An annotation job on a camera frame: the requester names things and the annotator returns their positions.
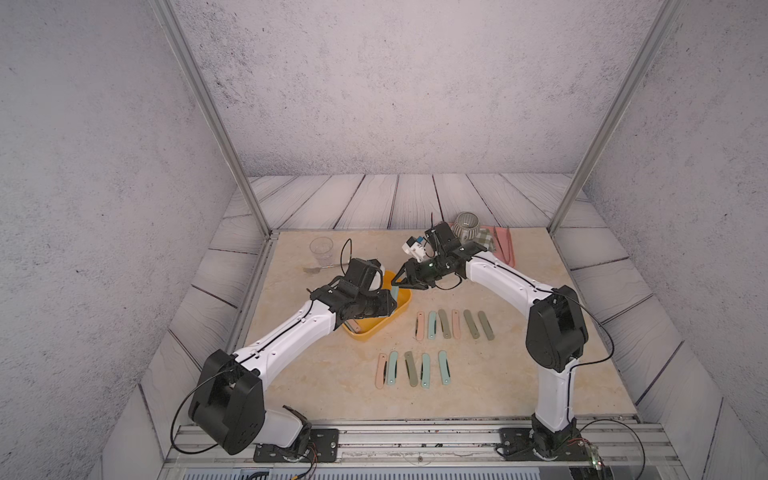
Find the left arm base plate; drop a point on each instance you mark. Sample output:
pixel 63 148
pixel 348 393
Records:
pixel 311 445

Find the aluminium rail base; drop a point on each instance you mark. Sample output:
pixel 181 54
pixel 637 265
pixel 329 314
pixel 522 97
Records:
pixel 448 449

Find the left aluminium frame post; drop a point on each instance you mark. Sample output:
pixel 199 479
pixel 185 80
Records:
pixel 168 20

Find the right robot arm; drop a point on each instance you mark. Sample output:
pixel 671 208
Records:
pixel 555 336

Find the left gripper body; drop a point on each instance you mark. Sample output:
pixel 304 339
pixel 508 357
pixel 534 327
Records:
pixel 373 304

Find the aluminium frame post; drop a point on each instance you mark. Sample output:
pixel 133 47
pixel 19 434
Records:
pixel 168 20
pixel 643 60

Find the wooden handled spoon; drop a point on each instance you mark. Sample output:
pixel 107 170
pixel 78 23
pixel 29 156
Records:
pixel 318 269

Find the teal folding fruit knife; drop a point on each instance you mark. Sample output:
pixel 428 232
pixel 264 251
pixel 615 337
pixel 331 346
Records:
pixel 391 368

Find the green checkered cloth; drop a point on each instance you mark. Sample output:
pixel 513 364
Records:
pixel 485 238

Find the yellow plastic storage box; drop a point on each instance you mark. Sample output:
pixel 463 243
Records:
pixel 371 326

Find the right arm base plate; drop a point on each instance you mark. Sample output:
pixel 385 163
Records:
pixel 527 445

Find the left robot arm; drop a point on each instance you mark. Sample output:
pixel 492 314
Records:
pixel 229 402

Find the striped ceramic cup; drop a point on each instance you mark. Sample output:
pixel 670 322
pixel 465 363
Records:
pixel 466 226

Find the right aluminium frame post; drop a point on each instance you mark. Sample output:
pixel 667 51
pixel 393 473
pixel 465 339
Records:
pixel 643 60

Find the pink plastic tray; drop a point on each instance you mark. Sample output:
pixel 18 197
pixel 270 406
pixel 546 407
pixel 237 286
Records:
pixel 498 241

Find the clear plastic cup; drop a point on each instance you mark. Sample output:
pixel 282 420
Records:
pixel 322 249

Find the pink folding fruit knife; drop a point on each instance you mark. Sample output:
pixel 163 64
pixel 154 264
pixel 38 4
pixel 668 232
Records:
pixel 420 326

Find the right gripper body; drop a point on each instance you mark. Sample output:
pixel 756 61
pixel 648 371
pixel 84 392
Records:
pixel 424 272

